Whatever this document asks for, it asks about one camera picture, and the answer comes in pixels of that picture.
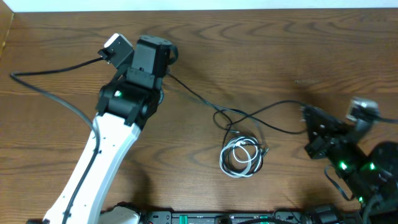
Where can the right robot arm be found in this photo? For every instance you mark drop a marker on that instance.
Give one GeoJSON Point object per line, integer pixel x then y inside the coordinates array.
{"type": "Point", "coordinates": [372, 178]}

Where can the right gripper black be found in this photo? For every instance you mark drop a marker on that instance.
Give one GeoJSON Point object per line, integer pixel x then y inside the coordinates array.
{"type": "Point", "coordinates": [320, 140]}

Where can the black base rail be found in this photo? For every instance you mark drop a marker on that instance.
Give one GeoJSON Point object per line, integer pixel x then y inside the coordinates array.
{"type": "Point", "coordinates": [127, 213]}

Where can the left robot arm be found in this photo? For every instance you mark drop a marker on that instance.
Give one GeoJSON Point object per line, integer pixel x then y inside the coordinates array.
{"type": "Point", "coordinates": [124, 105]}

